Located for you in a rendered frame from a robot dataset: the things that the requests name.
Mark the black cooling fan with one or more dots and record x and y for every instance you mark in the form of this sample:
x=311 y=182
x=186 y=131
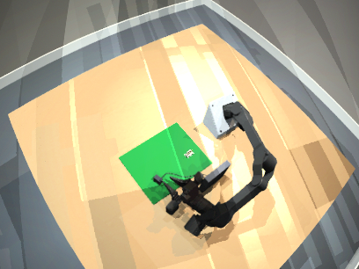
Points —
x=214 y=176

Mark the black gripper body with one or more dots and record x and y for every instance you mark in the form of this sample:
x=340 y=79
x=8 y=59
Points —
x=173 y=205

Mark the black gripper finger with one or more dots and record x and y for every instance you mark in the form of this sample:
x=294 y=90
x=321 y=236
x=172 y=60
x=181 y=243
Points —
x=171 y=191
x=180 y=182

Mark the green circuit board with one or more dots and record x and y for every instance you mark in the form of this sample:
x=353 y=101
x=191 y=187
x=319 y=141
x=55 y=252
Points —
x=171 y=150

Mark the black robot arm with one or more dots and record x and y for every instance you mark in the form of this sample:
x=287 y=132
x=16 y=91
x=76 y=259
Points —
x=219 y=215

